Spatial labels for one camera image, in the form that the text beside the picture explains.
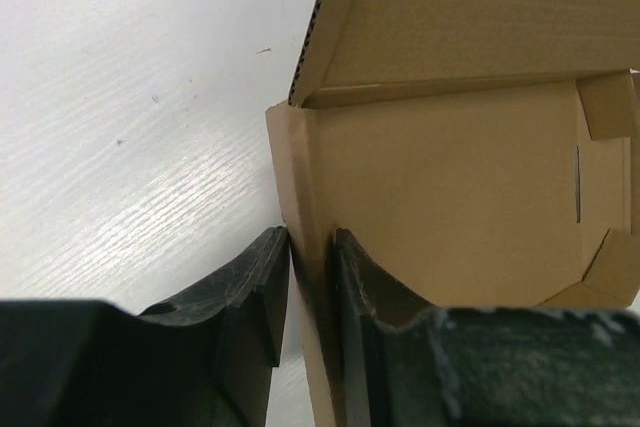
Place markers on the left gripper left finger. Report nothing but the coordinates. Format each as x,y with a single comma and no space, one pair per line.
202,357

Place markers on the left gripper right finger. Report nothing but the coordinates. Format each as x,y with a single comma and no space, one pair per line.
407,362

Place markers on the brown cardboard box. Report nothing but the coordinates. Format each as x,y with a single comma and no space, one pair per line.
485,152

